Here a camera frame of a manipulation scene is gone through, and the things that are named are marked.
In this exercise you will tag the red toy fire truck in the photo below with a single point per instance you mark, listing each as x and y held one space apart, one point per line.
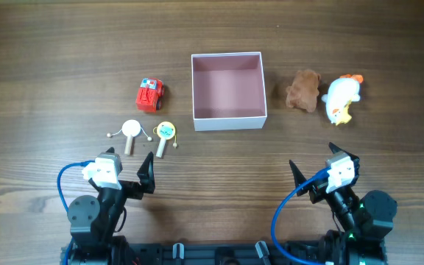
149 96

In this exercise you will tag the white pig rattle drum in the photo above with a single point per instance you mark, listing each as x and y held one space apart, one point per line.
130 128

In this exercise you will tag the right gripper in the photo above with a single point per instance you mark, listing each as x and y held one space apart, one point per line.
317 192

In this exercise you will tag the brown plush bear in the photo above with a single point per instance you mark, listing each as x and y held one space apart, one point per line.
303 91

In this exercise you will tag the white box pink interior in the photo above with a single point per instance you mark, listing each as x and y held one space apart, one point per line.
228 91

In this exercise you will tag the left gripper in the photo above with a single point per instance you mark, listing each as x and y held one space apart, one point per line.
145 174

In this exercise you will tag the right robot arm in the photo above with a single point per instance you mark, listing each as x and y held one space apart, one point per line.
364 222

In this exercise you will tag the white plush chicken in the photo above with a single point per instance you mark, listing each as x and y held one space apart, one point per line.
341 93

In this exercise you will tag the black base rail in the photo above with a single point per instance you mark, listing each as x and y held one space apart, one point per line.
216 254

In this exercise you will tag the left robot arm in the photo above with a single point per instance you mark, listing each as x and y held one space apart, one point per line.
94 220

